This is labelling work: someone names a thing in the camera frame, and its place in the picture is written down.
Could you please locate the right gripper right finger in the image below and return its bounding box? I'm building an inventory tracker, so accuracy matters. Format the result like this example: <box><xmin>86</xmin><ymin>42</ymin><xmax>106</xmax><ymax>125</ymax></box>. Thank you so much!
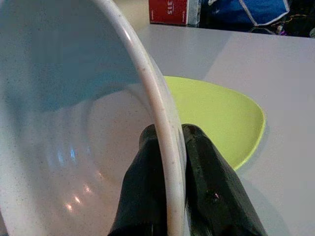
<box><xmin>181</xmin><ymin>123</ymin><xmax>269</xmax><ymax>236</ymax></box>

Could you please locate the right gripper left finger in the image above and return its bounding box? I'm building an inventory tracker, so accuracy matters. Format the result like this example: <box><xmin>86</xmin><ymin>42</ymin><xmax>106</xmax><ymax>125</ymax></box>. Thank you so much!
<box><xmin>108</xmin><ymin>124</ymin><xmax>170</xmax><ymax>236</ymax></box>

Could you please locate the white ridged bowl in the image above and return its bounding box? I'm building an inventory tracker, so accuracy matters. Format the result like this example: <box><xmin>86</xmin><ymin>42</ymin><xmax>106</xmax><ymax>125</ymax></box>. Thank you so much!
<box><xmin>0</xmin><ymin>0</ymin><xmax>188</xmax><ymax>236</ymax></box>

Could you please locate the lime green plate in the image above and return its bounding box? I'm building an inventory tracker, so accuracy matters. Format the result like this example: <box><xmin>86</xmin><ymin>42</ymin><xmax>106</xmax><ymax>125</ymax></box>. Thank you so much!
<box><xmin>163</xmin><ymin>75</ymin><xmax>266</xmax><ymax>172</ymax></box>

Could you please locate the white dining table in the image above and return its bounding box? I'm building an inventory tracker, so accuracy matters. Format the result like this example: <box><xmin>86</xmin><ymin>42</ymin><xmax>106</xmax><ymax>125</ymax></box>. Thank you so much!
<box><xmin>115</xmin><ymin>23</ymin><xmax>315</xmax><ymax>236</ymax></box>

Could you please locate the red cardboard box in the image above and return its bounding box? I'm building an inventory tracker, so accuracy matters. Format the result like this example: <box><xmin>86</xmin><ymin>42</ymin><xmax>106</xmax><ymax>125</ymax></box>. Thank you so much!
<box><xmin>149</xmin><ymin>0</ymin><xmax>202</xmax><ymax>27</ymax></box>

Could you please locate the blue bag white trim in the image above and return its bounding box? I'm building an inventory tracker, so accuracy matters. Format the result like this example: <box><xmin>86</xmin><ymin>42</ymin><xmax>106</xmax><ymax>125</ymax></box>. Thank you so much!
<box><xmin>200</xmin><ymin>0</ymin><xmax>315</xmax><ymax>37</ymax></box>

